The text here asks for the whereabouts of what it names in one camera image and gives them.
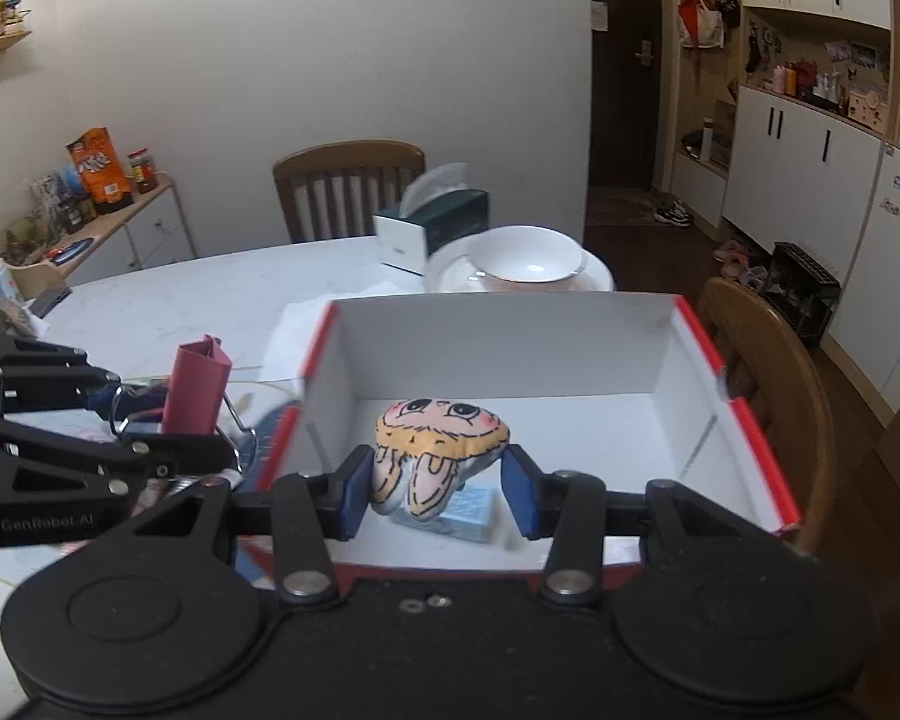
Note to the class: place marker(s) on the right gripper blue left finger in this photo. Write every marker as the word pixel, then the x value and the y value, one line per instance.
pixel 333 504

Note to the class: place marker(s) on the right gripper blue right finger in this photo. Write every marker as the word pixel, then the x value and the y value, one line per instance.
pixel 537 500

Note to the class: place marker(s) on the small light blue carton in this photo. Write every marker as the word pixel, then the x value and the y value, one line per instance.
pixel 470 515

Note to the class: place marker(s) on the cartoon face plush charm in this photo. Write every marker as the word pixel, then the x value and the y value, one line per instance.
pixel 427 449

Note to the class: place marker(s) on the pink binder clip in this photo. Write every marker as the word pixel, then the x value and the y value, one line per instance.
pixel 187 403

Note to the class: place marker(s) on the red cardboard box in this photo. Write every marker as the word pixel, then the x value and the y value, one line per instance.
pixel 622 386

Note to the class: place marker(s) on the white paper napkin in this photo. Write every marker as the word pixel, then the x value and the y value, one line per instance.
pixel 291 338

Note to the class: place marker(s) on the white green plastic bag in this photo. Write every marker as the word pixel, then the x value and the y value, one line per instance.
pixel 20 320

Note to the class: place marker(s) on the white bowl gold rim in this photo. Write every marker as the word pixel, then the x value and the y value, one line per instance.
pixel 526 257

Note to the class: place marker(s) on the stacked white plates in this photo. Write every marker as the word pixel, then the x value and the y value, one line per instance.
pixel 450 271

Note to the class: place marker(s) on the light wooden chair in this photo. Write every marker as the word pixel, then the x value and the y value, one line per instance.
pixel 769 370

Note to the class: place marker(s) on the white side cabinet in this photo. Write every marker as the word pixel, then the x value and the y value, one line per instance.
pixel 151 232

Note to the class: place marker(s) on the green white tissue box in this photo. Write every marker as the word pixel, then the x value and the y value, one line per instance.
pixel 437 208

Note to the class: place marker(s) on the dark wooden chair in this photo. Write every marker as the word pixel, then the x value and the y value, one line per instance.
pixel 332 191

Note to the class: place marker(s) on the orange snack bag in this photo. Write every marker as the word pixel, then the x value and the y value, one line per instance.
pixel 98 168

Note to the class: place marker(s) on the red lidded jar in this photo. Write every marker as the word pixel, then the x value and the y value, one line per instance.
pixel 143 170

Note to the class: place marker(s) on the black floor heater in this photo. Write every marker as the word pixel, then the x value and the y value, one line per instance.
pixel 802 291

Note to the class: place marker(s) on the white wall cabinets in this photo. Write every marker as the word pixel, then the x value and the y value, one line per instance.
pixel 786 125

